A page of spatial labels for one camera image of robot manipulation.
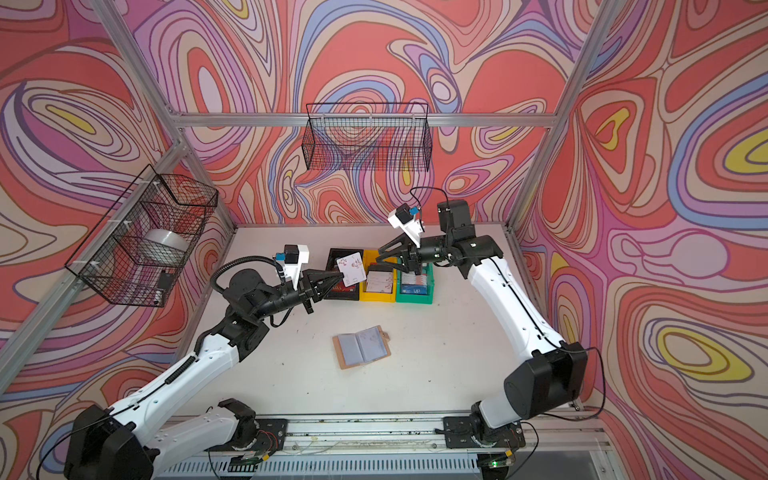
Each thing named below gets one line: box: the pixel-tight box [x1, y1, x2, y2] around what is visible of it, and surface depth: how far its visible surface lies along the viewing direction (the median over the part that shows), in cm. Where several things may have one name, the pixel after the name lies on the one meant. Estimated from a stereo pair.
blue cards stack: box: [401, 271, 427, 295], surface depth 101 cm
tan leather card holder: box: [332, 325, 391, 370], surface depth 88 cm
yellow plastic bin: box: [359, 250, 397, 302], surface depth 98 cm
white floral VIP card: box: [336, 252, 367, 287], surface depth 67 cm
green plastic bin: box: [396, 262, 435, 305], surface depth 98 cm
